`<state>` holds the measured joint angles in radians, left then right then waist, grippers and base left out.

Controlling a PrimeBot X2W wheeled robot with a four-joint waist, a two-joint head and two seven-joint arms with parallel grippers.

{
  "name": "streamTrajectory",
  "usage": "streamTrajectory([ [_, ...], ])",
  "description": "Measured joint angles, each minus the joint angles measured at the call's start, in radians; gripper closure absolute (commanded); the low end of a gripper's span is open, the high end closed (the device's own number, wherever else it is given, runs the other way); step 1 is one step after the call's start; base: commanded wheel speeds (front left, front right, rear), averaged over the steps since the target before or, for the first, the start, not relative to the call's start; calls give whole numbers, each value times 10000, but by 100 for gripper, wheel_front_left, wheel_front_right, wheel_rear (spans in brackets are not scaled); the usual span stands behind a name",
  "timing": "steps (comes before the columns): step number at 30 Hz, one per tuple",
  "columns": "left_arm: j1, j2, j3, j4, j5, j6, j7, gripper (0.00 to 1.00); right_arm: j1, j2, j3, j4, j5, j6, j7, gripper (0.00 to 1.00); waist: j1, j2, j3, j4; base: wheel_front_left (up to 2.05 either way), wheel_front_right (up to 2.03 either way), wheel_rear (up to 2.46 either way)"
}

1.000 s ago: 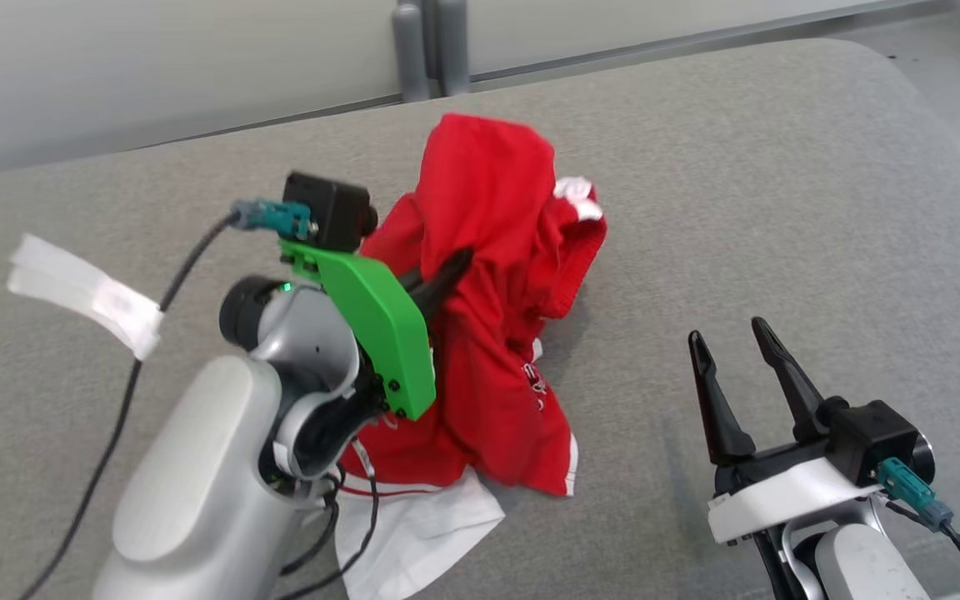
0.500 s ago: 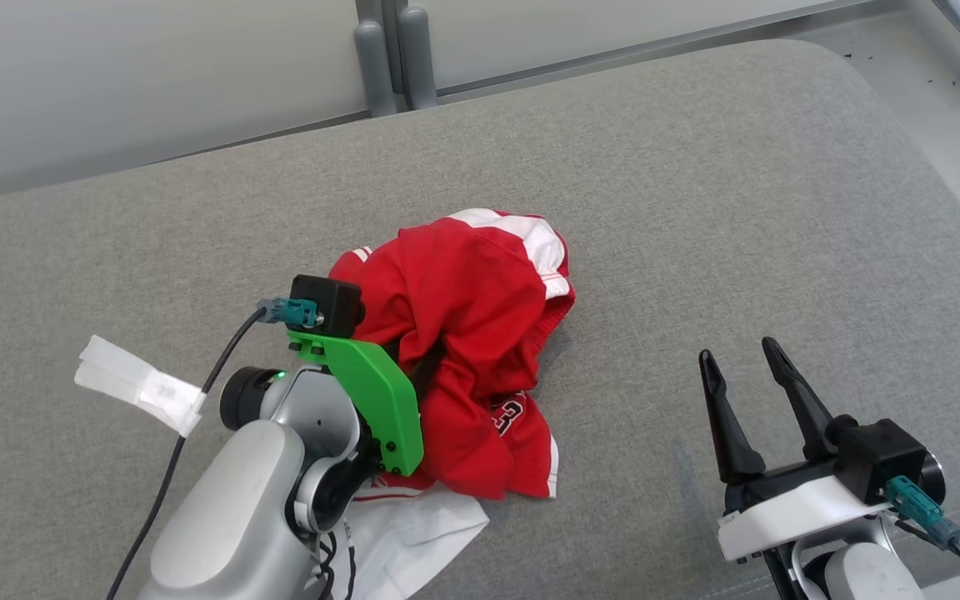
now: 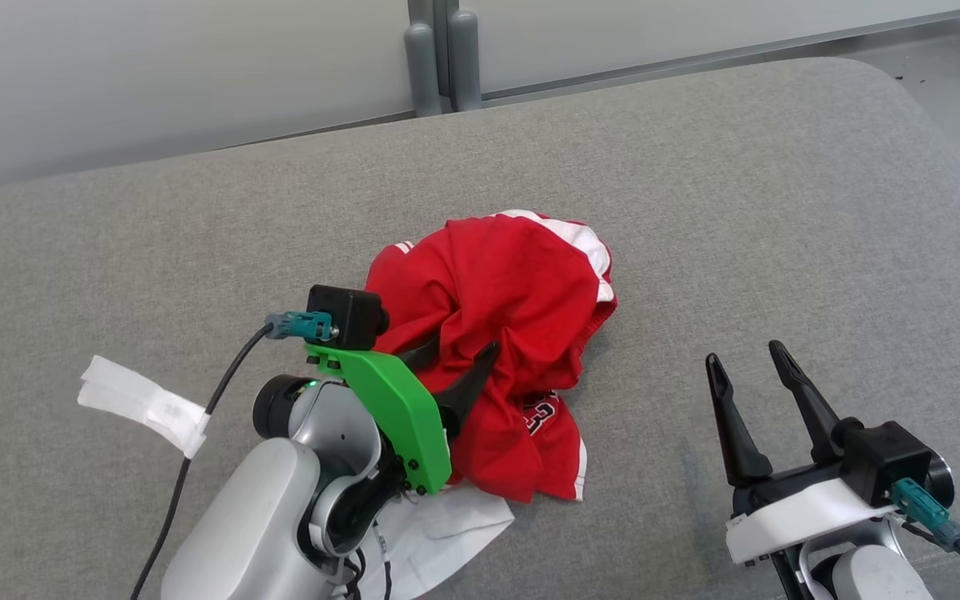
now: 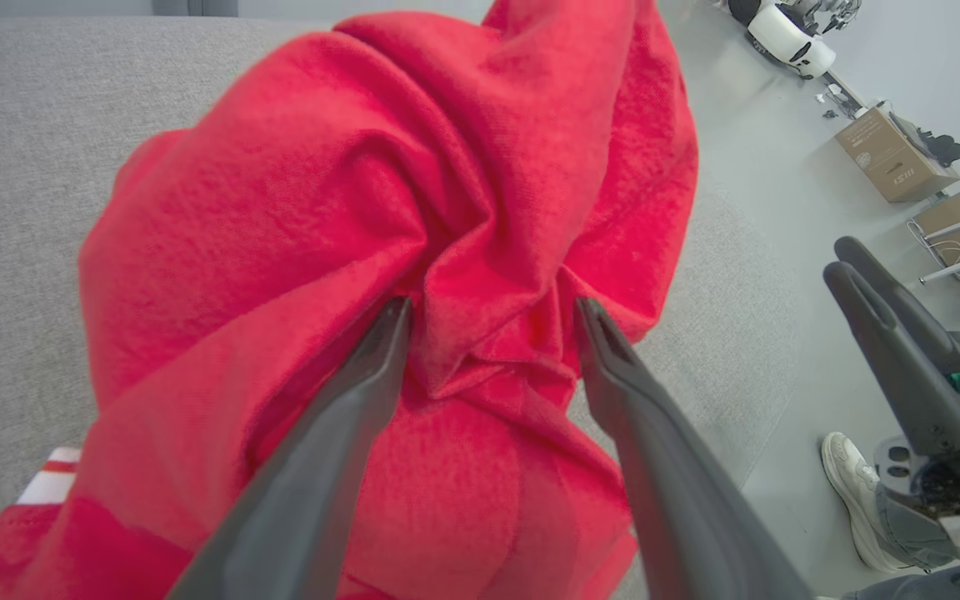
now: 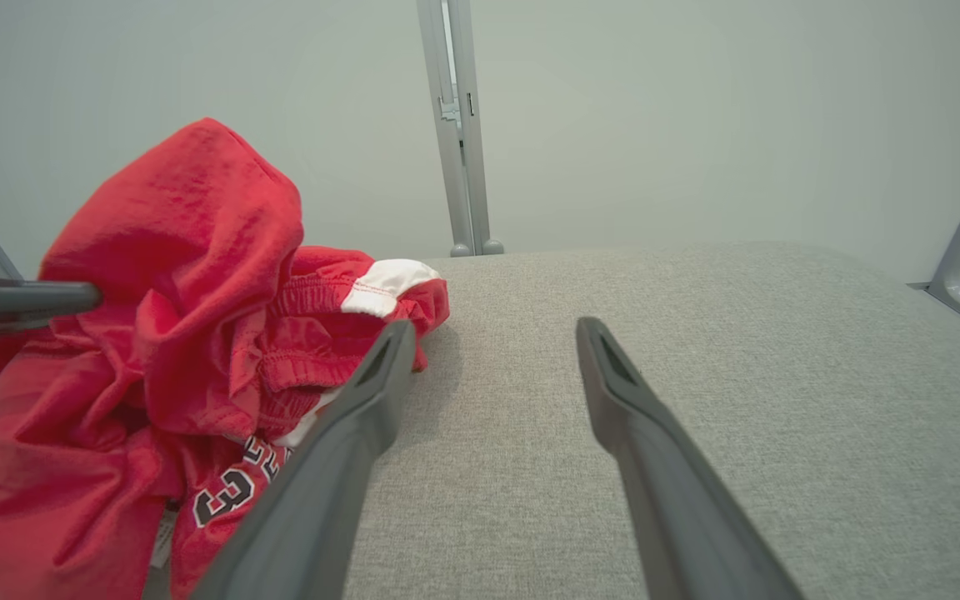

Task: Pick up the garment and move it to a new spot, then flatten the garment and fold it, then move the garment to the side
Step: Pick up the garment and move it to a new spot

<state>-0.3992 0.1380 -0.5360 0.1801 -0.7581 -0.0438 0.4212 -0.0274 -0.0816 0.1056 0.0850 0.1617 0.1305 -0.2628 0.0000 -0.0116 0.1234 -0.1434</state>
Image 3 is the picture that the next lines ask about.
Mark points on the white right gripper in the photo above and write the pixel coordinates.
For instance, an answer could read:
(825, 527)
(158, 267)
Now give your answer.
(805, 512)

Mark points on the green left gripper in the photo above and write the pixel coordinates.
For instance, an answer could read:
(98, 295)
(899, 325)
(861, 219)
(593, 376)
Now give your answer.
(401, 417)

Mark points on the red jersey white sleeves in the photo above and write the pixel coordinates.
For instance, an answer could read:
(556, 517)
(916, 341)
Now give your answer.
(513, 458)

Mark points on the red shorts white stripe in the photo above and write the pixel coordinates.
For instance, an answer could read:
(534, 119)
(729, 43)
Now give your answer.
(497, 275)

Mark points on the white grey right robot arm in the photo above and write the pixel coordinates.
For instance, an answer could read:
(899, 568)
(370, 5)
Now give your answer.
(872, 575)

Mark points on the grey fabric sofa cushion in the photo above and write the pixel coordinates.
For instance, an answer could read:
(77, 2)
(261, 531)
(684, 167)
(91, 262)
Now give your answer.
(697, 208)

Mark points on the white tape label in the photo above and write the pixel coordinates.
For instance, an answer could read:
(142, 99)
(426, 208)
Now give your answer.
(147, 404)

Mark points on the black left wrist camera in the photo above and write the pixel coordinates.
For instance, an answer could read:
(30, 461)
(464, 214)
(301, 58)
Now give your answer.
(347, 317)

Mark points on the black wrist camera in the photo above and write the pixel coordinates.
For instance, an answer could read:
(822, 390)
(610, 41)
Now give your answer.
(347, 317)
(888, 458)

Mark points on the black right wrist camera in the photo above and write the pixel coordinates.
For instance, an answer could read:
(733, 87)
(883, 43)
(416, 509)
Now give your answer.
(888, 458)

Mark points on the tall grey partition post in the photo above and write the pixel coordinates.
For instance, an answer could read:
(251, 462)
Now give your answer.
(463, 67)

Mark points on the grey partition frame upright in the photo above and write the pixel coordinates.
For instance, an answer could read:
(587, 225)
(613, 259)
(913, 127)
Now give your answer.
(422, 10)

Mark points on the grey partition base rail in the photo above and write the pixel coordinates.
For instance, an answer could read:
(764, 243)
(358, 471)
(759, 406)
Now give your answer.
(863, 32)

